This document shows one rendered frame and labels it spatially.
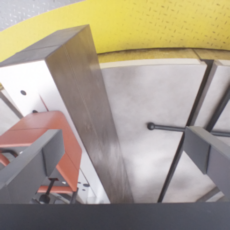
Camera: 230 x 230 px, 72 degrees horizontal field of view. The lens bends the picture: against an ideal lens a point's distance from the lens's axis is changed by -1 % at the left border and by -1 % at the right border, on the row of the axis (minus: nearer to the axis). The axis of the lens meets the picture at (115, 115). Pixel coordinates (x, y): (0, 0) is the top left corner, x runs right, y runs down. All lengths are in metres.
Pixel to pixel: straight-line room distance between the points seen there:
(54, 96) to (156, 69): 0.48
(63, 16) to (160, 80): 0.65
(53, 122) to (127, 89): 0.48
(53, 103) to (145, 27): 0.73
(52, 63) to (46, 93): 0.07
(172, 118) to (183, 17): 0.53
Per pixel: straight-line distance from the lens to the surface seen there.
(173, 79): 0.78
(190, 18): 1.03
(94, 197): 0.80
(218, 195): 1.57
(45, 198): 0.44
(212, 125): 0.94
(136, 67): 0.73
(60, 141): 0.16
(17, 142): 0.36
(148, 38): 1.02
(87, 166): 0.59
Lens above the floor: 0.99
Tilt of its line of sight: 50 degrees down
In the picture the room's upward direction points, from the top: 169 degrees counter-clockwise
